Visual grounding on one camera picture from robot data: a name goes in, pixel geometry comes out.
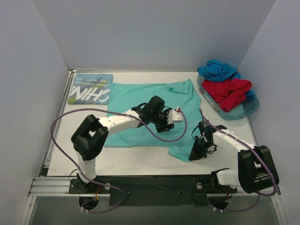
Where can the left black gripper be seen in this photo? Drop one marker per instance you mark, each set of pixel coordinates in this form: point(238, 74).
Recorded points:
point(162, 120)

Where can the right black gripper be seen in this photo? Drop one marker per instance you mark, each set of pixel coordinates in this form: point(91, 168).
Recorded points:
point(200, 145)

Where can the teal t shirt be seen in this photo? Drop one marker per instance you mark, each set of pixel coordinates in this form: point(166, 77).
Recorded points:
point(178, 94)

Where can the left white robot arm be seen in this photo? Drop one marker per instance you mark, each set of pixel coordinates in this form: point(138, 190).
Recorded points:
point(89, 139)

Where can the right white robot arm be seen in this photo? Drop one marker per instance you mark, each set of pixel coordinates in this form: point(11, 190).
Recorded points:
point(255, 170)

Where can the red t shirt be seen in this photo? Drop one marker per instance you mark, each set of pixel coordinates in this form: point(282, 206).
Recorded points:
point(229, 93)

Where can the clear blue plastic bin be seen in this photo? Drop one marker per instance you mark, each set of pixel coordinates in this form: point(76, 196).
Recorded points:
point(243, 110)

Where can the folded blue printed t shirt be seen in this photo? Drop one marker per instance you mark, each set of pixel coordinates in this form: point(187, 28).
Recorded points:
point(91, 89)

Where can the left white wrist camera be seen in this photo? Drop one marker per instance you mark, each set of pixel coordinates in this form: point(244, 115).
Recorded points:
point(174, 115)

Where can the aluminium mounting rail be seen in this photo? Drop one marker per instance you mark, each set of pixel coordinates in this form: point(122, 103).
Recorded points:
point(61, 186)

